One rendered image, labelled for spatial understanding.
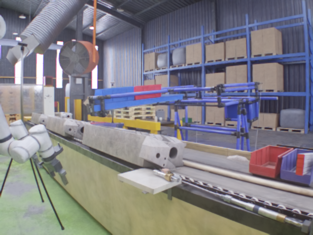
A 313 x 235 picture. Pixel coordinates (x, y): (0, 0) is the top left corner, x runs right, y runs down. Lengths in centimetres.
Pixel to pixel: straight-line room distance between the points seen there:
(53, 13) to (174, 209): 822
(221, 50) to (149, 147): 1075
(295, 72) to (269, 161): 1003
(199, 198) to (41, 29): 800
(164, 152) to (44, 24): 767
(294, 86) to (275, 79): 157
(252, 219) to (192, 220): 35
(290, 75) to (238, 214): 1089
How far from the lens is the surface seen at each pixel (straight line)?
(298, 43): 1187
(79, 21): 1271
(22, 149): 112
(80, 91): 834
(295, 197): 126
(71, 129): 272
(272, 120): 1038
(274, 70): 1041
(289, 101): 1169
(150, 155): 131
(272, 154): 178
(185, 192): 118
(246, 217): 102
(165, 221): 138
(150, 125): 652
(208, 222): 115
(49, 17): 875
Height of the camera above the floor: 122
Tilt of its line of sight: 4 degrees down
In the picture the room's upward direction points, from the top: straight up
